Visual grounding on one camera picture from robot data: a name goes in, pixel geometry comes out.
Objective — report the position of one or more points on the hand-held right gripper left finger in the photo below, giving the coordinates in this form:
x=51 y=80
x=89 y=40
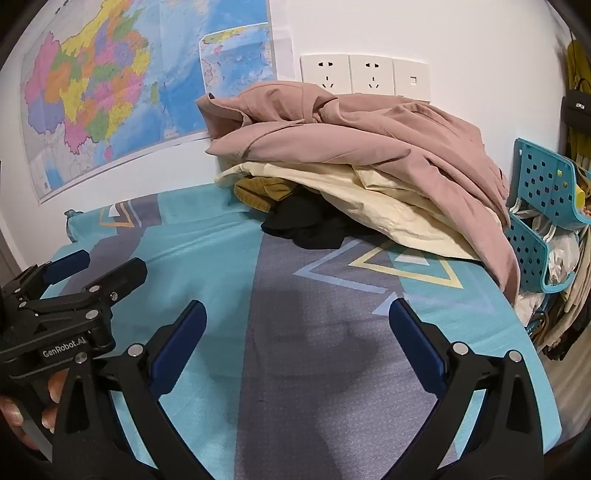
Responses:
x=180 y=344

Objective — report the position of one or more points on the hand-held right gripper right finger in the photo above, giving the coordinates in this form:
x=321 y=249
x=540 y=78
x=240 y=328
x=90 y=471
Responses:
x=415 y=344

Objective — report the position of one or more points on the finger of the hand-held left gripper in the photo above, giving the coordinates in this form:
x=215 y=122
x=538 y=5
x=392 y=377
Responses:
x=124 y=274
x=69 y=265

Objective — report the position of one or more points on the pink garment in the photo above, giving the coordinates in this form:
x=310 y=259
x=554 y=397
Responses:
x=369 y=138

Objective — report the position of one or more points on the pile of beige clothes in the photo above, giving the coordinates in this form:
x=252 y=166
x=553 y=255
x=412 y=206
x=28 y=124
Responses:
x=568 y=314

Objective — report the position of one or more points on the teal grey patterned bed sheet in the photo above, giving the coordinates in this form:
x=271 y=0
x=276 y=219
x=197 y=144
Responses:
x=323 y=300

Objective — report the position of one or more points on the cream garment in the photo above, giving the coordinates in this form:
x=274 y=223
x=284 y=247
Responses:
x=392 y=203

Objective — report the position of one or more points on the blue perforated plastic basket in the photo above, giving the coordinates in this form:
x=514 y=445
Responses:
x=549 y=180
x=526 y=249

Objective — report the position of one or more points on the mustard garment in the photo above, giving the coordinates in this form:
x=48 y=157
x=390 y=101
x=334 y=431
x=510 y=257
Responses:
x=258 y=191

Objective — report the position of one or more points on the black garment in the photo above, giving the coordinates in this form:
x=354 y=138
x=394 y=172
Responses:
x=304 y=221

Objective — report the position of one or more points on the black bag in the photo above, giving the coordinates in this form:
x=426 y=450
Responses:
x=576 y=108

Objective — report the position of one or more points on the yellow hanging garment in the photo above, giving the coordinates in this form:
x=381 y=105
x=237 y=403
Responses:
x=579 y=60

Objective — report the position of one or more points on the colourful wall map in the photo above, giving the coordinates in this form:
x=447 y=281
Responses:
x=92 y=69

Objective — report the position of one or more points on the white wall switch plate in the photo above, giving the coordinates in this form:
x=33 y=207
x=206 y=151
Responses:
x=412 y=78

